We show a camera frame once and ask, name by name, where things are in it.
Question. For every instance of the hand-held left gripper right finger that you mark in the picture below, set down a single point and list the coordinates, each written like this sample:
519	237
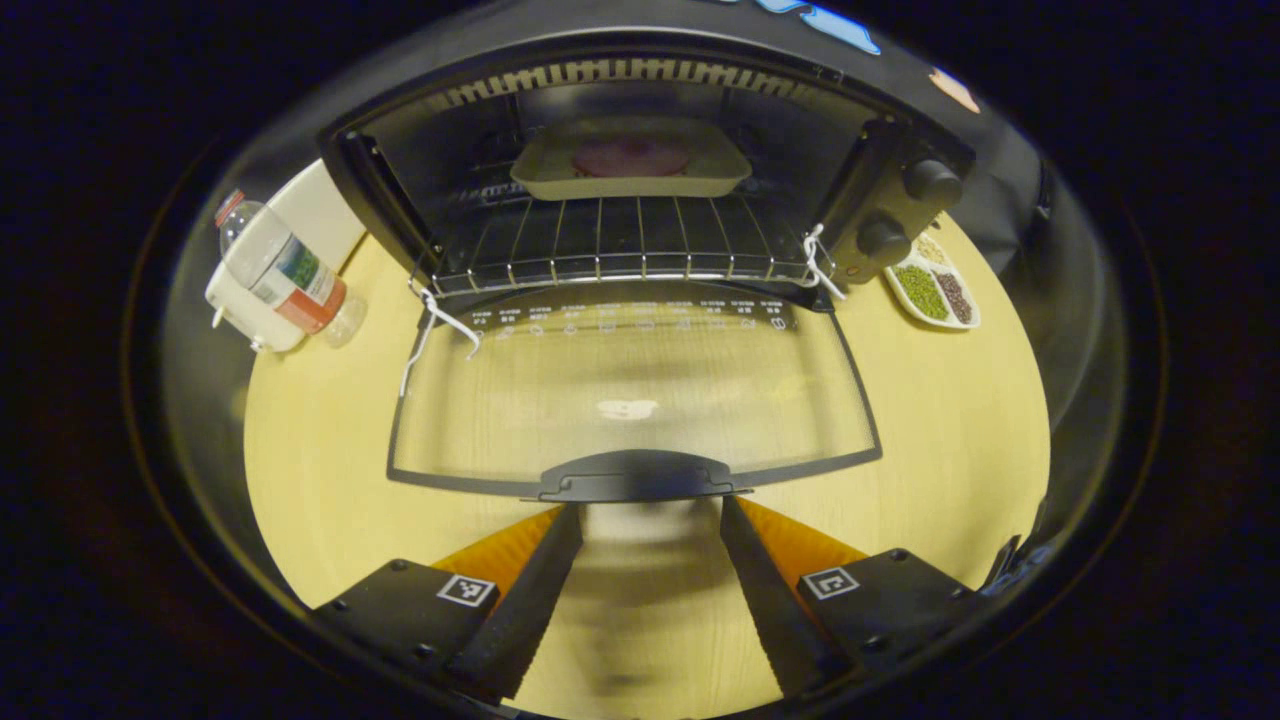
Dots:
775	610

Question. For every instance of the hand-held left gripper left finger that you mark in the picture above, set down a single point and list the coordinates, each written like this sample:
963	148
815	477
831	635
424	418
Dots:
530	610

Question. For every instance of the black electric oven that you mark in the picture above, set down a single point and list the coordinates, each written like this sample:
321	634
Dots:
880	200

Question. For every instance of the square cream plate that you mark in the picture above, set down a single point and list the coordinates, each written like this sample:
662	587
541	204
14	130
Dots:
630	187

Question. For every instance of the round pink meat slice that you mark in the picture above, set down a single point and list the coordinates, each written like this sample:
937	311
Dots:
630	157

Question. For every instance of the white divided bean tray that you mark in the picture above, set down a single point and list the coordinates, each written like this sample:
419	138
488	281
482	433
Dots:
889	282

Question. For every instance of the green mung beans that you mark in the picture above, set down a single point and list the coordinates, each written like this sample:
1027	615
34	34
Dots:
921	292

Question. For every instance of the dark red beans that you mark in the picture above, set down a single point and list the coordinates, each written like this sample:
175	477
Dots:
955	297

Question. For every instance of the yellow soybeans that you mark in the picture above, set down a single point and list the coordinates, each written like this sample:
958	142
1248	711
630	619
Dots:
931	250

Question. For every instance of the clear bottle with red label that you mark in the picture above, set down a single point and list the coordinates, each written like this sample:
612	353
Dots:
290	275

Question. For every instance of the white small appliance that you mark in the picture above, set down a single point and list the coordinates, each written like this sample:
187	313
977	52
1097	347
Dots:
315	200

